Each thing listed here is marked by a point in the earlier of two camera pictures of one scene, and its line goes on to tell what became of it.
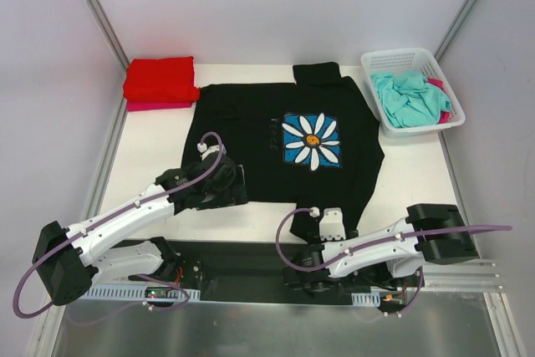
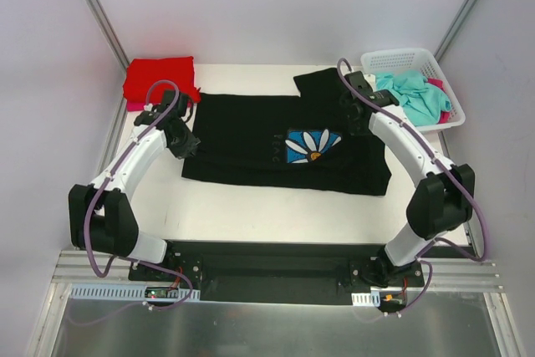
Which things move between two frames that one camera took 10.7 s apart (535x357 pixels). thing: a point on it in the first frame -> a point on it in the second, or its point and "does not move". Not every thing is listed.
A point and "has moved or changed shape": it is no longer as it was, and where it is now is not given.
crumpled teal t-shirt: [408, 99] does not move
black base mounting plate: [254, 272] does not move
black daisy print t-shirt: [306, 144] has moved or changed shape
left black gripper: [239, 184] -> [186, 145]
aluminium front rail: [476, 275] does not move
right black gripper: [312, 260] -> [349, 107]
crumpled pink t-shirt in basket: [445, 116] does not move
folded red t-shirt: [170, 79] does not move
